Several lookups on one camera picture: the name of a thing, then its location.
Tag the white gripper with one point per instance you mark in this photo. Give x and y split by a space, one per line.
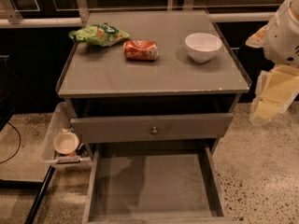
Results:
282 42

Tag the red coke can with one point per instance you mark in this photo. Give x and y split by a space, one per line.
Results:
141 50

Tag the grey top drawer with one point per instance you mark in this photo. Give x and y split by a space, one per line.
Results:
138 128

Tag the grey drawer cabinet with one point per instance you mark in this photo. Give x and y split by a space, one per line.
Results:
100 83

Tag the brass drawer knob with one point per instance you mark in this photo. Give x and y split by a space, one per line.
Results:
154 131

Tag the grey open middle drawer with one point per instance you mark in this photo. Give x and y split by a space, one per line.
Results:
154 183

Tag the green chip bag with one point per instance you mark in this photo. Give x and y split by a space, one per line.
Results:
102 34

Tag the metal railing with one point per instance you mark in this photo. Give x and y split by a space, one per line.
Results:
46 12

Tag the small white bowl in bin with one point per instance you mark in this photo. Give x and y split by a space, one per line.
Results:
65 143

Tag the black frame on floor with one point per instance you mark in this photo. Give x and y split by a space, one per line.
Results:
39 189

